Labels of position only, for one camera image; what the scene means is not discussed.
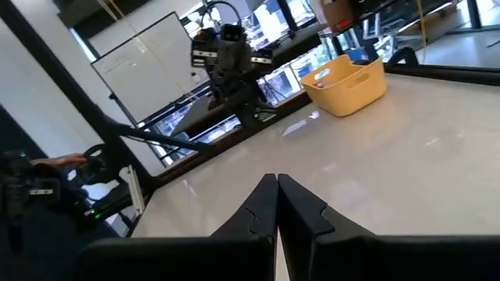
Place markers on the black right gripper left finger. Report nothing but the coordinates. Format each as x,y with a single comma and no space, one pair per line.
195,257

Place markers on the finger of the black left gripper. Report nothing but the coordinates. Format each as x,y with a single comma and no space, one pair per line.
241,86
222,84

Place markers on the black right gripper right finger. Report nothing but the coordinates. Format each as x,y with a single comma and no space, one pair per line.
351,257

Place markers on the whiteboard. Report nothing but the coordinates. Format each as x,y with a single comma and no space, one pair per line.
148,70

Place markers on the white label plate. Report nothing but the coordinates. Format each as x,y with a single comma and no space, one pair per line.
134,191

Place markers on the yellow plastic bin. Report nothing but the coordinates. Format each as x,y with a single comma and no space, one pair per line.
347,93

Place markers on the cardboard box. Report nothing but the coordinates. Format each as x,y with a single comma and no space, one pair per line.
336,11

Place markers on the person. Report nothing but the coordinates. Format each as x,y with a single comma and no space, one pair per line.
39,253

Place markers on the person's hand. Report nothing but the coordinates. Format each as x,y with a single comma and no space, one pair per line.
62,160

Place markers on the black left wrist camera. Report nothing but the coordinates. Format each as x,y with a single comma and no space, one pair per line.
233,34

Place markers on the black aluminium table frame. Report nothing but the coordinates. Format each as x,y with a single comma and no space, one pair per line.
449,73

